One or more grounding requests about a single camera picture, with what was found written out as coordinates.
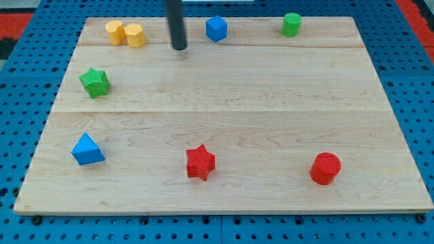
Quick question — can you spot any yellow hexagon block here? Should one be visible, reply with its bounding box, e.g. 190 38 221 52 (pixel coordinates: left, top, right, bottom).
124 23 146 48

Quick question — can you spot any red star block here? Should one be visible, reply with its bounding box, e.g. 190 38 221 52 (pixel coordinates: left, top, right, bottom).
186 144 216 181

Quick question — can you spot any blue cube block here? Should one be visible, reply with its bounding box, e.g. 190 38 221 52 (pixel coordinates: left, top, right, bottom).
205 16 228 43

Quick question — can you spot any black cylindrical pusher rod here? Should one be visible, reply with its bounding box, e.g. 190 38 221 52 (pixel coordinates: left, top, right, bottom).
164 0 187 51

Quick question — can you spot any yellow heart block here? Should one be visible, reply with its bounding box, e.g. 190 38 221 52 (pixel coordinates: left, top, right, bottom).
105 20 126 45

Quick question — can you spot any green star block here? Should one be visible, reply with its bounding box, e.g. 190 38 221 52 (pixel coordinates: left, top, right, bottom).
79 68 111 99

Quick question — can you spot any blue triangle block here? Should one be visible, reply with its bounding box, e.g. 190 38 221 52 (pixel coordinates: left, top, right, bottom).
71 133 105 165

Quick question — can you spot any green cylinder block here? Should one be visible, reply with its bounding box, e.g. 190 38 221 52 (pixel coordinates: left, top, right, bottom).
281 13 302 37

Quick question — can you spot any light wooden board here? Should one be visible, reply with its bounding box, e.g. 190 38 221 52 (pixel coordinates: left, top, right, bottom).
14 17 433 216

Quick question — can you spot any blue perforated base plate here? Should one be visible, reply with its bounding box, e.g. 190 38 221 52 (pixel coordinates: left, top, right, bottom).
1 1 433 243

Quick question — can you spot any red cylinder block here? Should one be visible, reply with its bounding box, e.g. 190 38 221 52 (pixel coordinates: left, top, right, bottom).
309 152 342 185

